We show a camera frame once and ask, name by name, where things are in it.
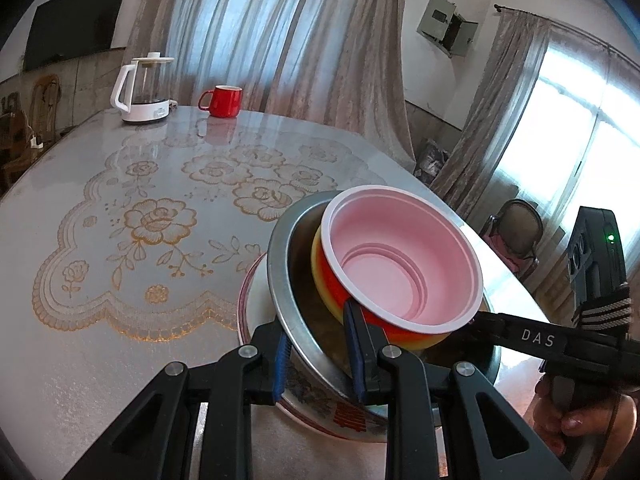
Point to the grey wall electrical box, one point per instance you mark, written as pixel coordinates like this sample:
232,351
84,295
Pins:
435,20

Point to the stainless steel bowl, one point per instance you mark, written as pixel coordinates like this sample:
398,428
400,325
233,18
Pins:
300,265

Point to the dark curtain rod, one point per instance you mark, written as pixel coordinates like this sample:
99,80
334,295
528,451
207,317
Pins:
497,7

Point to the dark armchair pink cushion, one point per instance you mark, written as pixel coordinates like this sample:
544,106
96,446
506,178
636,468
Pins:
520,220

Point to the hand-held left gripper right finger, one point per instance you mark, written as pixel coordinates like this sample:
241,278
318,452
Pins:
354,355

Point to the black wall television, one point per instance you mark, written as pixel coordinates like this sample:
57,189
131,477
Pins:
75,25

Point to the dark printed bag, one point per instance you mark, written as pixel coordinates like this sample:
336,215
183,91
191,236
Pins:
432,162

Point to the narrow beige curtain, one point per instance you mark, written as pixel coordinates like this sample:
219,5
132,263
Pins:
490,125

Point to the red bowl pink inside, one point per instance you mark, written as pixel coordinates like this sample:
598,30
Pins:
390,250

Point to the bright window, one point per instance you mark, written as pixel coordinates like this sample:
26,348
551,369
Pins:
575,135

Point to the red mug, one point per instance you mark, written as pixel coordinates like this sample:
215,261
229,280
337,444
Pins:
227,102

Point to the wide beige sheer curtain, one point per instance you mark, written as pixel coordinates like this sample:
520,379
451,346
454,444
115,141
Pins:
275,45

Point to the large plate red green print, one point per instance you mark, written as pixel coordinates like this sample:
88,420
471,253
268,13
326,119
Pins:
350,417

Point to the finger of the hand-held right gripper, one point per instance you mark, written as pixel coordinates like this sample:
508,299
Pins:
490,326

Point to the white power strip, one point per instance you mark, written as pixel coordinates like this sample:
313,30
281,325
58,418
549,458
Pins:
36,142

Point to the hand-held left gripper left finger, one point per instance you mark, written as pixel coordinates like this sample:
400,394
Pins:
281,365

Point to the brown wooden chair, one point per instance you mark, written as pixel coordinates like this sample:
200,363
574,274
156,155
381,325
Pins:
50,82

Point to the person's right hand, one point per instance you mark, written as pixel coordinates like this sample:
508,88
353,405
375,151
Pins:
575,427

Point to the white electric glass kettle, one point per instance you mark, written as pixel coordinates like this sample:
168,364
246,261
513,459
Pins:
145,112

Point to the yellow bowl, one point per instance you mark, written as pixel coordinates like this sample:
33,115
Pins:
320,270

